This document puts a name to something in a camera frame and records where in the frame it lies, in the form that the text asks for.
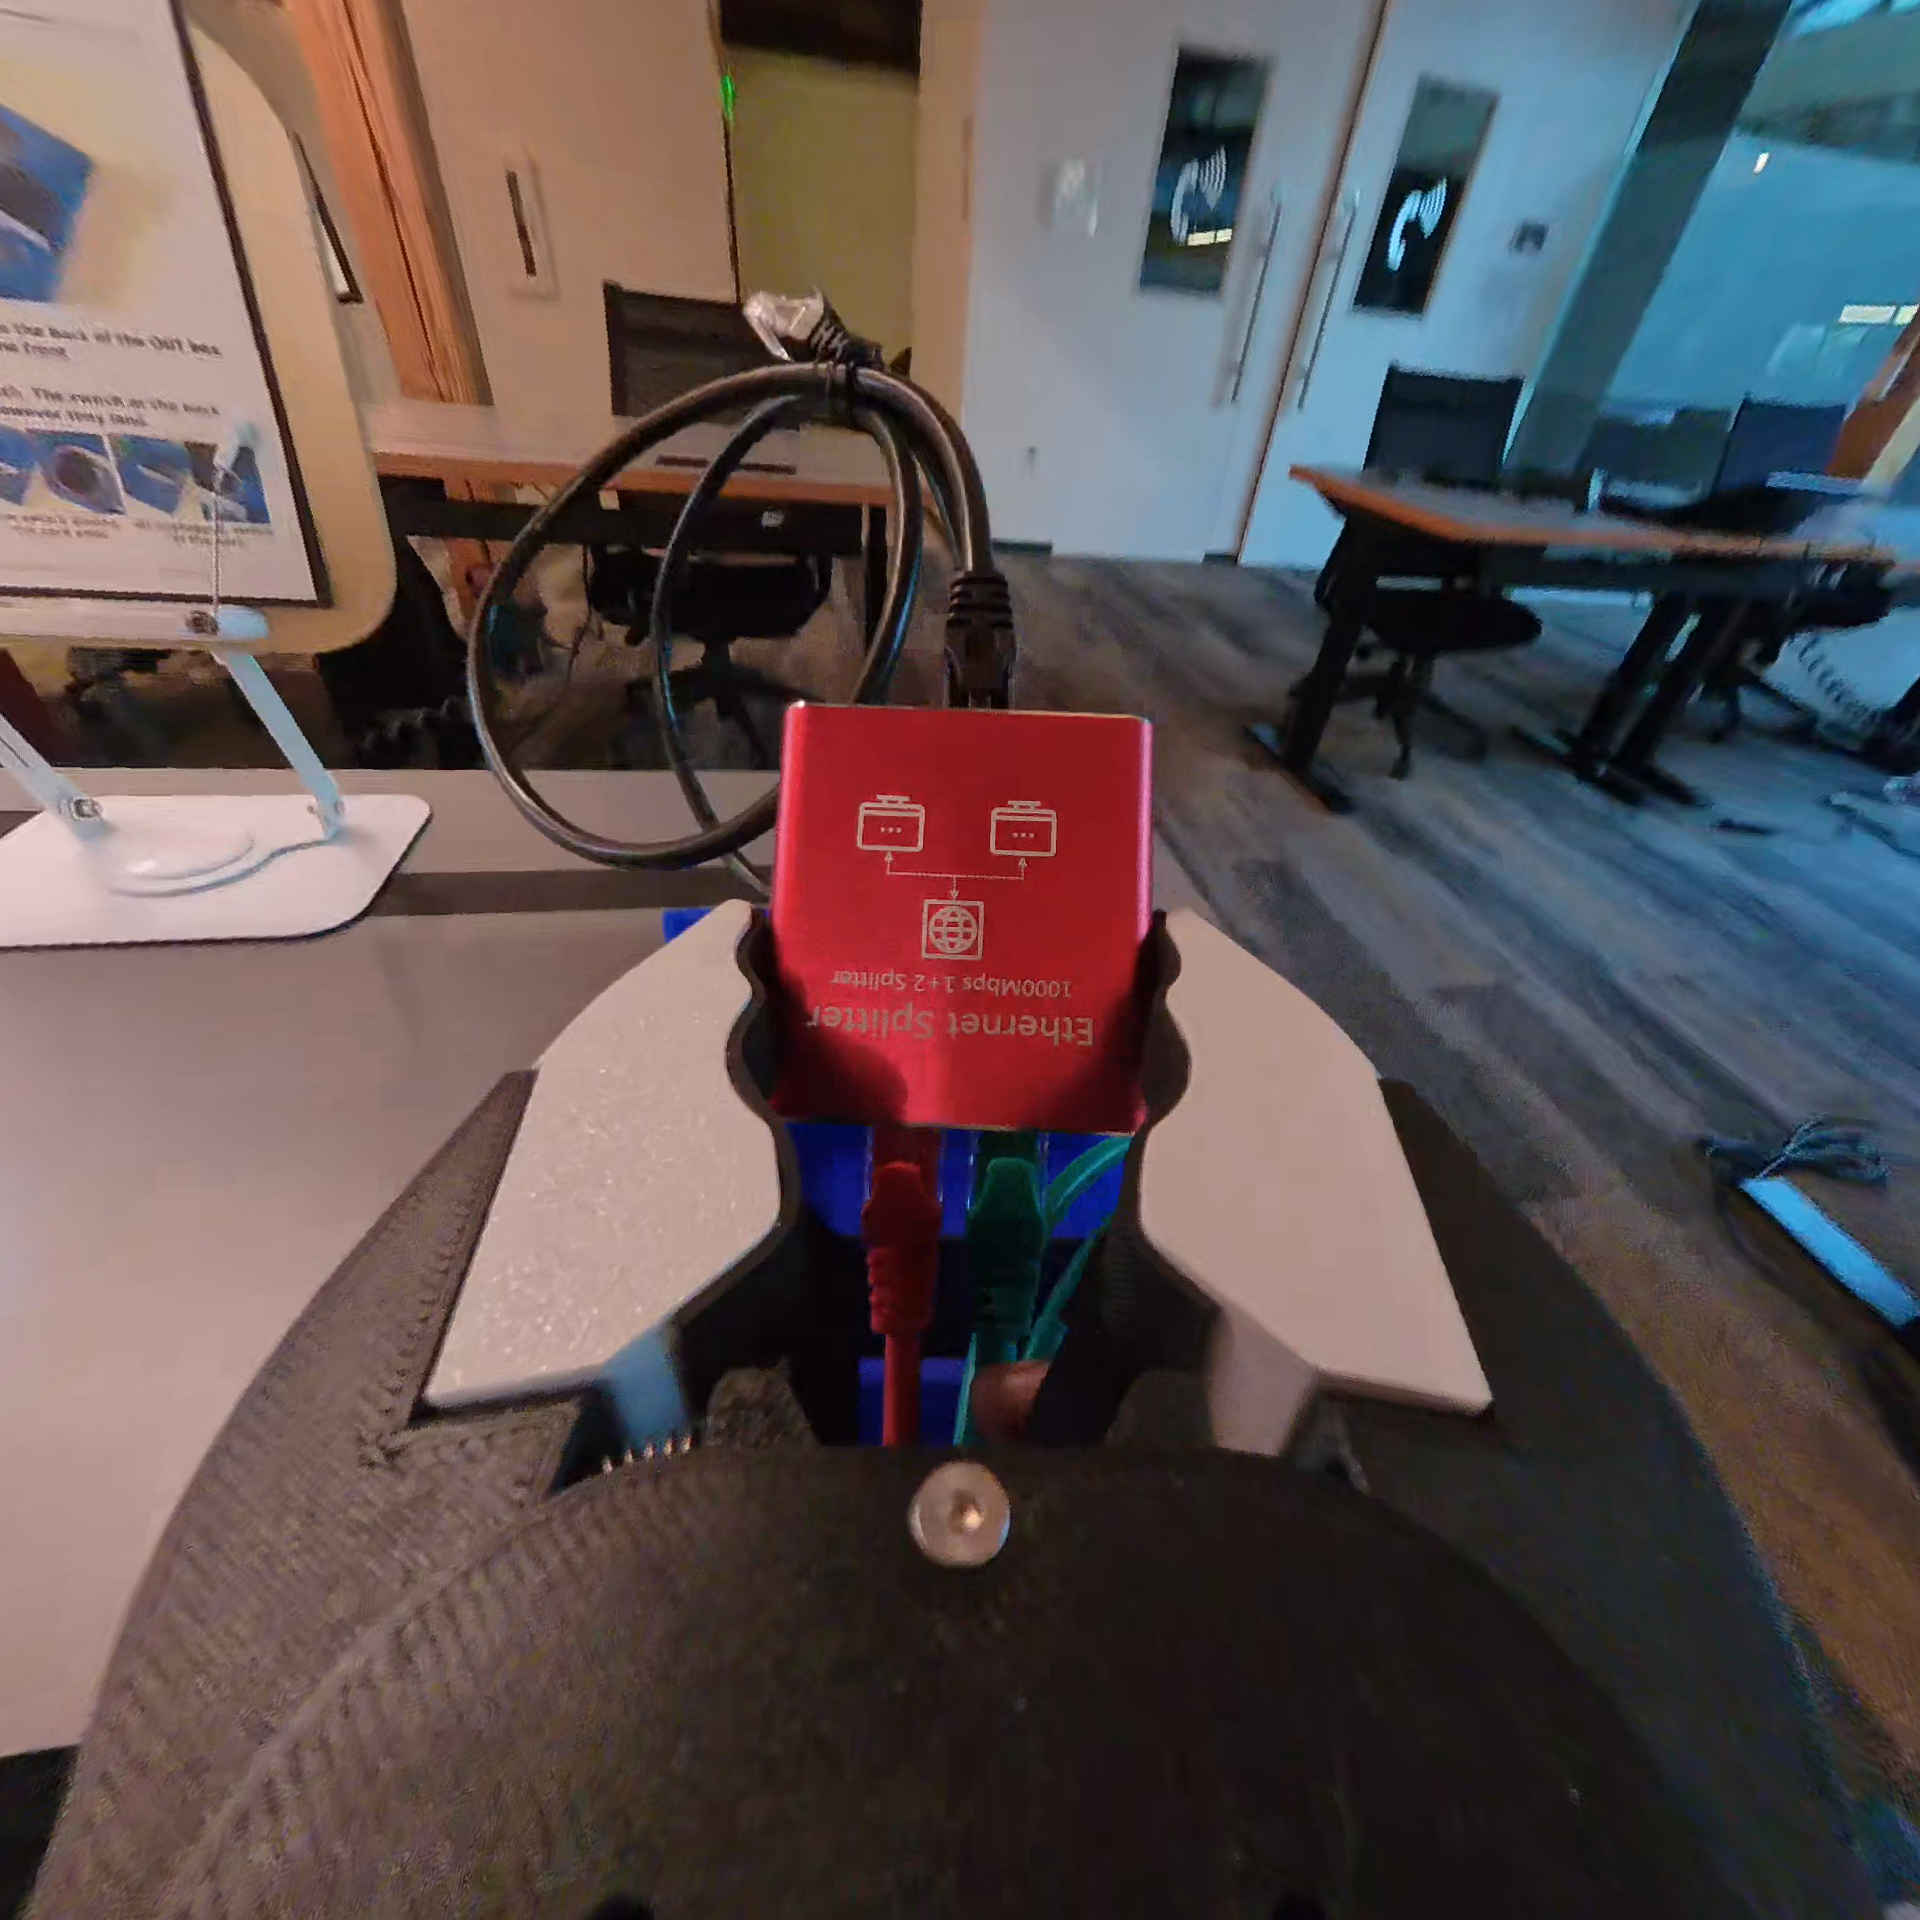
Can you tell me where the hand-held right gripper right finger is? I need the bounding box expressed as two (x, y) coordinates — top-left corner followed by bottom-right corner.
(1130, 903), (1497, 1455)

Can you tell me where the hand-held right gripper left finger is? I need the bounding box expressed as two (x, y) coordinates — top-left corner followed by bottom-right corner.
(423, 901), (803, 1478)

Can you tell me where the blue plastic bin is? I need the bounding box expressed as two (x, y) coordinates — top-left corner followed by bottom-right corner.
(661, 901), (1128, 1444)

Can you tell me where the green ethernet cable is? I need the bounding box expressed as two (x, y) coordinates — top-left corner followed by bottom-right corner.
(958, 1127), (1136, 1449)

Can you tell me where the red ethernet cable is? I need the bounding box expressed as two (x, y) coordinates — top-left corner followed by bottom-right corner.
(862, 1123), (951, 1449)

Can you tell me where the red ethernet splitter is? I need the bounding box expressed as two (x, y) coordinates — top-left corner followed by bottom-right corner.
(767, 701), (1161, 1133)

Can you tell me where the black ethernet cable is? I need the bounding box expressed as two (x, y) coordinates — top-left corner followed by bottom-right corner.
(469, 293), (1022, 875)

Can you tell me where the grey desk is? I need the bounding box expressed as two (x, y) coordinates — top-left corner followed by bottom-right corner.
(0, 767), (841, 1757)

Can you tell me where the floor power strip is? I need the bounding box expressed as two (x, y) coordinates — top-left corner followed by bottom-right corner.
(1703, 1117), (1920, 1327)

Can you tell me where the wooden office table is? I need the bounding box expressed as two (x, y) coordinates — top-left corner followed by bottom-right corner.
(367, 403), (902, 633)
(1289, 461), (1898, 804)

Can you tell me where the black office chair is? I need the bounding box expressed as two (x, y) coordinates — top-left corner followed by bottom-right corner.
(584, 281), (841, 737)
(1319, 363), (1547, 782)

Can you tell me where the instruction sign on white stand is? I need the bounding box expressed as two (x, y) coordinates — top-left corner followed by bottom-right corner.
(0, 0), (435, 950)

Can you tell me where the wooden post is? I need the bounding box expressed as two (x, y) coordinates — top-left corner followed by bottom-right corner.
(286, 0), (496, 407)

